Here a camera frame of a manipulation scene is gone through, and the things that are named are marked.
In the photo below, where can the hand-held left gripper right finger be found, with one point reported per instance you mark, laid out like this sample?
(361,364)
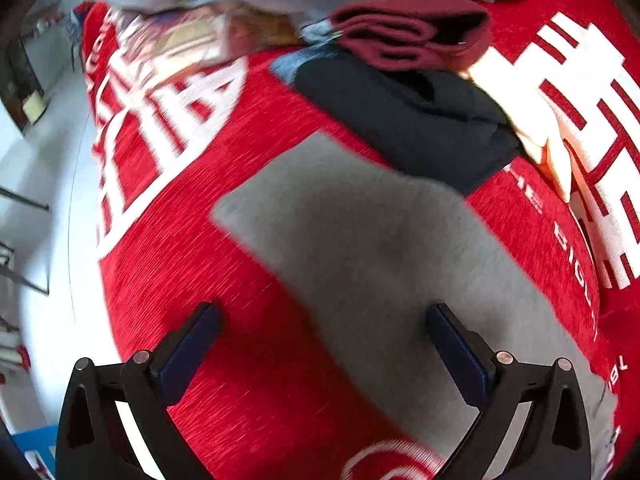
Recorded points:
(457,355)

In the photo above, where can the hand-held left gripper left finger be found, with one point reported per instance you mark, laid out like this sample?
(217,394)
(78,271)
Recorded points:
(192,347)

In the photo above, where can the grey small garment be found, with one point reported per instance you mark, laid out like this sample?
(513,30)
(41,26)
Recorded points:
(375,260)

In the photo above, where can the red printed blanket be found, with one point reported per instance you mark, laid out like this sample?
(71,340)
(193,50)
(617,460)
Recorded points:
(200,285)

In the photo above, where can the blue box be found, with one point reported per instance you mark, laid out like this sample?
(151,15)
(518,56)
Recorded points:
(37,442)

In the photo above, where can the metal rack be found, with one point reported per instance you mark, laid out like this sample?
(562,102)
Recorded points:
(20,270)

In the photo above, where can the cream garment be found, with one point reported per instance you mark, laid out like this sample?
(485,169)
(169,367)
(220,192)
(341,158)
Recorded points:
(542,152)

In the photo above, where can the black folded garment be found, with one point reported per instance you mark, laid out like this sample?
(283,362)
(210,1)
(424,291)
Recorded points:
(415,125)

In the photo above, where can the blue denim cloth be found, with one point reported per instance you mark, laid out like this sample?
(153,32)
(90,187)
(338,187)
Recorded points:
(295,62)

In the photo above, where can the colourful printed garment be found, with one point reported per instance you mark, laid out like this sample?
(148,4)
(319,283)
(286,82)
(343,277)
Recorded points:
(185,37)

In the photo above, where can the maroon folded garment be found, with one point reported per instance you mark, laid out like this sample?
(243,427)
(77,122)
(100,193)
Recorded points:
(415,30)

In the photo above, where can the dark cabinet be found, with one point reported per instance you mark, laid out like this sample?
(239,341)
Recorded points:
(17,70)

